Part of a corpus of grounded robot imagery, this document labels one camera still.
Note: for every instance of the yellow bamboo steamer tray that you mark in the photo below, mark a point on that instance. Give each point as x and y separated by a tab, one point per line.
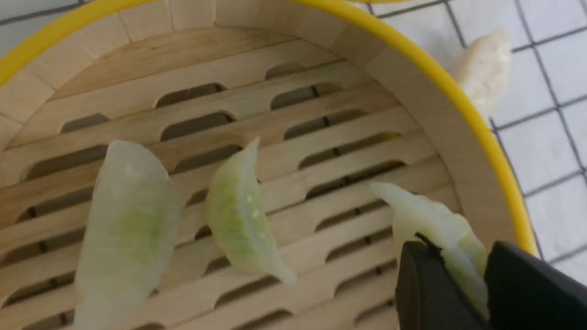
338	99

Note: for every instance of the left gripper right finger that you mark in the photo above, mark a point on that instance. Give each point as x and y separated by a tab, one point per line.
526	293

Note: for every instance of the white grid tablecloth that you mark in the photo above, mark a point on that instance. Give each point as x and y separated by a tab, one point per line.
540	122

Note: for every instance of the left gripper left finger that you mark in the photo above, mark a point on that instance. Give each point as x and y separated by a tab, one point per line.
427	297

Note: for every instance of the green dumpling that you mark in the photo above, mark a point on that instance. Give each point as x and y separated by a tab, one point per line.
129	239
237	218
464	255

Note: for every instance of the yellow bamboo steamer lid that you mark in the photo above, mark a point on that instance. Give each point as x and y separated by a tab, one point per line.
377	1

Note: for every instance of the white dumpling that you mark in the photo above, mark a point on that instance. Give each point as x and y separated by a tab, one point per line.
482	70

